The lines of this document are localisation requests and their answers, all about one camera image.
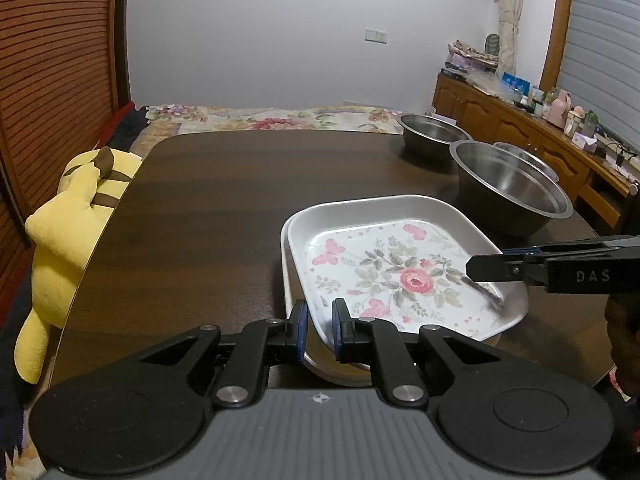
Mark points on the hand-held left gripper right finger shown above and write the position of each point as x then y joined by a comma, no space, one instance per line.
340,330

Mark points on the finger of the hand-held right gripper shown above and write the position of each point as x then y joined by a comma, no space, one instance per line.
522,250
505,269

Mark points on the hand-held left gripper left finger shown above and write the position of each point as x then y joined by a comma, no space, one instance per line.
301,332

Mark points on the floral white rectangular plate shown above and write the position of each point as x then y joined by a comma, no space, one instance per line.
390,270
322,366

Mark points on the large stainless steel bowl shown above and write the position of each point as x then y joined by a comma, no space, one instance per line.
505,195

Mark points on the small stainless steel bowl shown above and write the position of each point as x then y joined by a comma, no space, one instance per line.
537,157
430,135

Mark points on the pale lilac box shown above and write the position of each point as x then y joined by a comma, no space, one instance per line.
586,142

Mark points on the wooden sideboard cabinet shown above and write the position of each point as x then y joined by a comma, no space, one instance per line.
500,120

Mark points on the green bottle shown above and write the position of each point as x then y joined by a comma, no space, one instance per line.
590,122

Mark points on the pink bottle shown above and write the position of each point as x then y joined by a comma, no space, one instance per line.
560,107

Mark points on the blue box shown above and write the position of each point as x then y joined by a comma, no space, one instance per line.
515,81

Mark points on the clear plastic bag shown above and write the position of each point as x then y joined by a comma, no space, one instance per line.
487,84

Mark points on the small grey fan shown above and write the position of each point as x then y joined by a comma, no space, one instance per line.
492,45

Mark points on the floral bedsheet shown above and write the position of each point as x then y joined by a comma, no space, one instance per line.
270,117

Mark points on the grey window blinds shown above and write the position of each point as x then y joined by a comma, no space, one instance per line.
605,35

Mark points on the beige patterned curtain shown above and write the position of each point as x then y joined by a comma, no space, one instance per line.
509,15

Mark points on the yellow plush toy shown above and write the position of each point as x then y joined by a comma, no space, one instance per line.
65,230

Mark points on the red and dark cloth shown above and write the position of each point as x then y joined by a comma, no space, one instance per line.
127,122

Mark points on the wooden louvered wardrobe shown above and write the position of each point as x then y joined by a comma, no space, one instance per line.
55,85

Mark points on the wooden window frame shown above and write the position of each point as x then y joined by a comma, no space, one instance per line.
557,25

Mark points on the white wall switch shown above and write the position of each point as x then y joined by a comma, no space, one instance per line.
376,35

